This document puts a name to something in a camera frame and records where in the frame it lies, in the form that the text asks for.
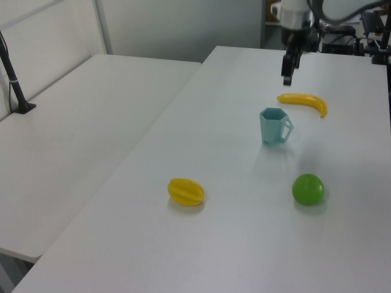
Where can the white adjacent table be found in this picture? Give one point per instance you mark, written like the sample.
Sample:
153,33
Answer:
79,143

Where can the black stand with clamp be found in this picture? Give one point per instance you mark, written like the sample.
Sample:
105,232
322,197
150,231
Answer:
383,42

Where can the white cup on shelf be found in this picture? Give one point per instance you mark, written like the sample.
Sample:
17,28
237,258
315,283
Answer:
275,10

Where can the yellow plastic starfruit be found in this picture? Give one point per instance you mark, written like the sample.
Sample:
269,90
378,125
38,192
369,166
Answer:
185,192

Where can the yellow plastic banana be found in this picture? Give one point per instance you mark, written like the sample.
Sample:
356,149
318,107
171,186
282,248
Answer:
308,100

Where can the green plastic apple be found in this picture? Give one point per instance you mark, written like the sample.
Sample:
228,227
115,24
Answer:
308,189

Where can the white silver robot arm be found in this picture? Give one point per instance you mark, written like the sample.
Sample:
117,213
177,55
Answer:
295,13

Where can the black camera stand pole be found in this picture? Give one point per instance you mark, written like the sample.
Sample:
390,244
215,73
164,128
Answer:
13,82

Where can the black electronic equipment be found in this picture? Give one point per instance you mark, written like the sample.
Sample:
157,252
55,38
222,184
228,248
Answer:
339,41

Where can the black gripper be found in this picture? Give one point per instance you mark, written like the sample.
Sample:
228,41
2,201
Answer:
301,38

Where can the light blue hexagonal mug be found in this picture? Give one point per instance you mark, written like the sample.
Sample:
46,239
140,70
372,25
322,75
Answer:
273,128

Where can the white partition panel frame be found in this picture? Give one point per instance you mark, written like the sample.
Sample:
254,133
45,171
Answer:
55,30

